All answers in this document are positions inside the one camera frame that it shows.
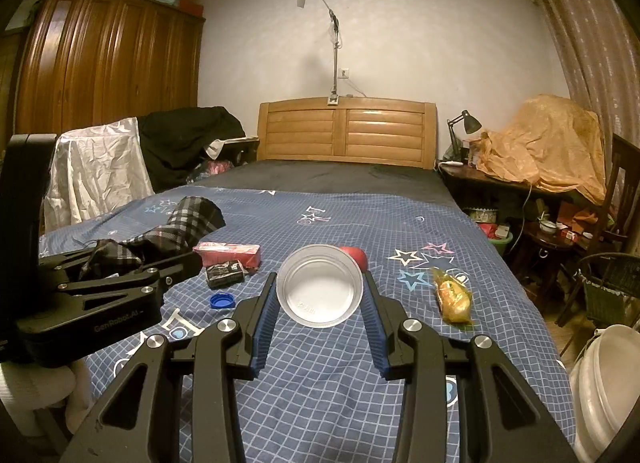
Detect blue checked bedsheet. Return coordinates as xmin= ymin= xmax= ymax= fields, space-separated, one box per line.
xmin=39 ymin=186 xmax=576 ymax=463

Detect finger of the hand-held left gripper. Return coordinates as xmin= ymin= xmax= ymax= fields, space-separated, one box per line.
xmin=52 ymin=251 xmax=205 ymax=294
xmin=37 ymin=247 xmax=101 ymax=279

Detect clear plastic bowl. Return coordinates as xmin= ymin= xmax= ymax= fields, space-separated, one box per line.
xmin=276 ymin=244 xmax=364 ymax=329

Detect black desk lamp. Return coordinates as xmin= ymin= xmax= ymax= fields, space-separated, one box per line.
xmin=446 ymin=110 xmax=482 ymax=161

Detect light wooden headboard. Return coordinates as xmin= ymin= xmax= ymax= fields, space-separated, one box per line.
xmin=256 ymin=97 xmax=439 ymax=170

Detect patterned beige curtain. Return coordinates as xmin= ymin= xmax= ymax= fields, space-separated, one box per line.
xmin=530 ymin=0 xmax=640 ymax=154

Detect dark wicker basket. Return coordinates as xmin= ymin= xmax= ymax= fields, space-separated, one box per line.
xmin=577 ymin=252 xmax=640 ymax=329

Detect white striped cloth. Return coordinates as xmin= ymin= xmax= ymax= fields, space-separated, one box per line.
xmin=0 ymin=360 xmax=96 ymax=439

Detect plaid cloth bag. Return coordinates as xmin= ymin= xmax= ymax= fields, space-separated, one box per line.
xmin=77 ymin=196 xmax=226 ymax=280

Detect pink patterned cloth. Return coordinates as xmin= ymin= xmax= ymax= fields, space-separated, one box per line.
xmin=187 ymin=158 xmax=236 ymax=184

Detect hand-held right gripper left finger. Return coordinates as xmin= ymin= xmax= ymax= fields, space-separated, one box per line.
xmin=60 ymin=270 xmax=279 ymax=463

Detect white satin cloth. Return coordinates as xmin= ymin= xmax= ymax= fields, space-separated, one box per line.
xmin=44 ymin=117 xmax=156 ymax=234

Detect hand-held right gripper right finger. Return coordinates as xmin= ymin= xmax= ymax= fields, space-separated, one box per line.
xmin=361 ymin=269 xmax=581 ymax=463

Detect red round container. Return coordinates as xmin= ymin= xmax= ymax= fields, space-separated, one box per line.
xmin=339 ymin=245 xmax=368 ymax=274

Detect brown wooden wardrobe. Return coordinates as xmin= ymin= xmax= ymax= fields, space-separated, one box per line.
xmin=0 ymin=0 xmax=207 ymax=144

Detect dark grey bed sheet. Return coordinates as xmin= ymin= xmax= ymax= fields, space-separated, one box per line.
xmin=192 ymin=159 xmax=458 ymax=206

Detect black clothing pile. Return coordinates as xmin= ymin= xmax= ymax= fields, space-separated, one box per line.
xmin=137 ymin=106 xmax=247 ymax=194

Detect dark wooden chair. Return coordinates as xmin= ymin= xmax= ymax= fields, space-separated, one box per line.
xmin=555 ymin=133 xmax=640 ymax=329

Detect yellow snack packet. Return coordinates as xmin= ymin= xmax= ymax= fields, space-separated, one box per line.
xmin=431 ymin=267 xmax=475 ymax=326

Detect green plastic basin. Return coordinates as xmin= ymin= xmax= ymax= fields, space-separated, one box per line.
xmin=477 ymin=223 xmax=515 ymax=259

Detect small black packet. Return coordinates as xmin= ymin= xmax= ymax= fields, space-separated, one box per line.
xmin=205 ymin=260 xmax=247 ymax=290

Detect white plastic bucket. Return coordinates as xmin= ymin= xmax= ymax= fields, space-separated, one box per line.
xmin=567 ymin=324 xmax=640 ymax=463

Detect round dark side table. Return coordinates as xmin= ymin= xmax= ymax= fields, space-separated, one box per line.
xmin=520 ymin=220 xmax=626 ymax=294

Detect red flat box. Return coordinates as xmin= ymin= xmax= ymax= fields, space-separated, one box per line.
xmin=192 ymin=241 xmax=263 ymax=271

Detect orange cloth cover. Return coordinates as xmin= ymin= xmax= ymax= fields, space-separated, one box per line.
xmin=472 ymin=94 xmax=607 ymax=206

